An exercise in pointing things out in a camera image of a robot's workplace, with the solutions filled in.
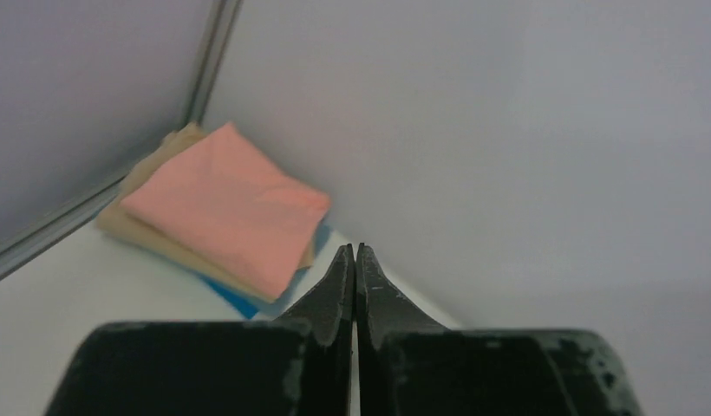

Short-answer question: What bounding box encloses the pink folded t shirt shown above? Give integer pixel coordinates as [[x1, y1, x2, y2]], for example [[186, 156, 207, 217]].
[[121, 122, 330, 302]]

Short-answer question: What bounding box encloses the blue folded t shirt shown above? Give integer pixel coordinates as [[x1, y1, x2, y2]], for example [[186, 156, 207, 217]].
[[200, 222, 334, 321]]

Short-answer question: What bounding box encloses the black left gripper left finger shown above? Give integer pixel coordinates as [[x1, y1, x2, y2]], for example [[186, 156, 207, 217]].
[[46, 245, 355, 415]]

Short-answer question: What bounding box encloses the aluminium frame rail left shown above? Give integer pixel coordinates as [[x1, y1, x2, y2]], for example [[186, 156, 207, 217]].
[[0, 1, 237, 281]]

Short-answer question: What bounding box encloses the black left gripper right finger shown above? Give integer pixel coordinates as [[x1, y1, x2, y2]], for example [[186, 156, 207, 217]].
[[355, 244, 643, 415]]

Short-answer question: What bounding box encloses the beige folded t shirt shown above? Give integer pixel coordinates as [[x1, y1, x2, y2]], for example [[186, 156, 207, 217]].
[[95, 123, 315, 303]]

